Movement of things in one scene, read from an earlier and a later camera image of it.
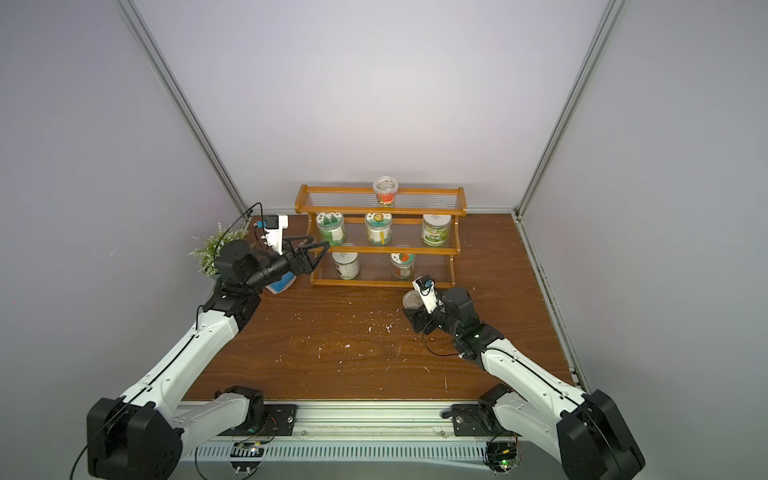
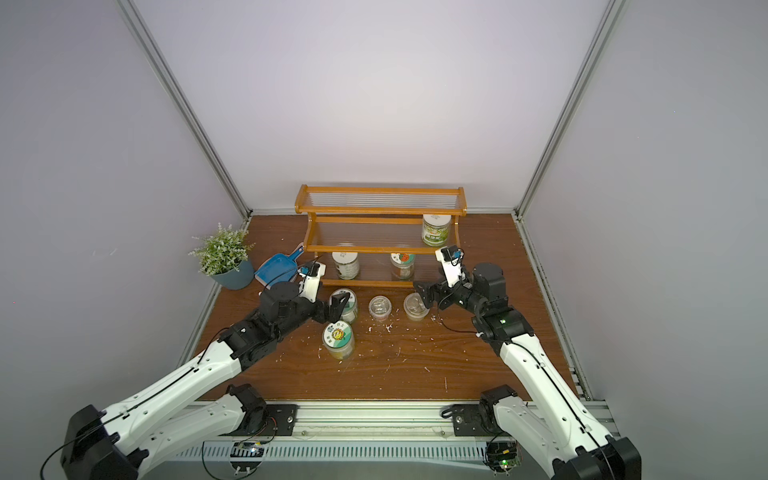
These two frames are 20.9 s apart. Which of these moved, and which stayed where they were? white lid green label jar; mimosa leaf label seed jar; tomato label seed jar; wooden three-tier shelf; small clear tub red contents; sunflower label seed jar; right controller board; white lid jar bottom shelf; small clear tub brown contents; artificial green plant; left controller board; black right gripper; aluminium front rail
Moved: black right gripper; sunflower label seed jar; small clear tub red contents; mimosa leaf label seed jar
Stayed: small clear tub brown contents; tomato label seed jar; white lid jar bottom shelf; left controller board; right controller board; wooden three-tier shelf; white lid green label jar; aluminium front rail; artificial green plant
